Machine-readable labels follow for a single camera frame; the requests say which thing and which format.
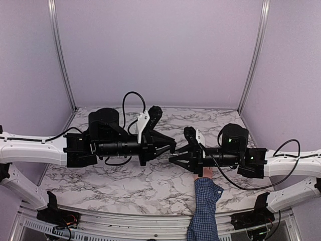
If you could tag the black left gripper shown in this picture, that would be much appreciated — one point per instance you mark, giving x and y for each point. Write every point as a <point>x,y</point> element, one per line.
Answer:
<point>148,148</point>

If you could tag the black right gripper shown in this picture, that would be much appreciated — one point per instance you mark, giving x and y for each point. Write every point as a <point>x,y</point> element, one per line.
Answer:
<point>196,163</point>

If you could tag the blue checkered sleeve forearm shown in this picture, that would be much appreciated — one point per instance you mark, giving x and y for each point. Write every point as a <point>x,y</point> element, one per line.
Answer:
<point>203,225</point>

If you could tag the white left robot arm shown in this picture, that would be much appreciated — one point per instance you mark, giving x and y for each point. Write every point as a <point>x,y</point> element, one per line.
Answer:
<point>72,150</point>

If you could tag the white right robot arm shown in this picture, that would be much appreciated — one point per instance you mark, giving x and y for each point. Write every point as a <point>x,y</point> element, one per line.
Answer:
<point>255,163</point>

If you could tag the person's hand with long nails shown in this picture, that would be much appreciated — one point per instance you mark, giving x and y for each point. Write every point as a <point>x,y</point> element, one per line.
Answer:
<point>207,173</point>

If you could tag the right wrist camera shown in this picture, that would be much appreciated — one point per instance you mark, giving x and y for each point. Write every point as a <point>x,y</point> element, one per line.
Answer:
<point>200,138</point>

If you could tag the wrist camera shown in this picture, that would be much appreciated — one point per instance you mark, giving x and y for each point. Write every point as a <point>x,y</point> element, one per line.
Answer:
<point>200,138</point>
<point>141,123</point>

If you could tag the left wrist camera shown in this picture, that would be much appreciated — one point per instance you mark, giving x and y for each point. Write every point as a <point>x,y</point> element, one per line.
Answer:
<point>141,123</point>

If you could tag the aluminium front rail frame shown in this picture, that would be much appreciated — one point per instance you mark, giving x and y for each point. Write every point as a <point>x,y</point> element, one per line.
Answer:
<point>93,225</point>

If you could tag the right aluminium corner post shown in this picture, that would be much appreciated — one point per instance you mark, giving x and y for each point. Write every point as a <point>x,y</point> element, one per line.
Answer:
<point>256,54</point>

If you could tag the aluminium corner post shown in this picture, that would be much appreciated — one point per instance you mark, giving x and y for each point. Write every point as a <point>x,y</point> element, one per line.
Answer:
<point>59,51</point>
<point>256,54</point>

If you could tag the left aluminium corner post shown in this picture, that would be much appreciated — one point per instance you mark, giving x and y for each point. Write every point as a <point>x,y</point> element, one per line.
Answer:
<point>59,51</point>

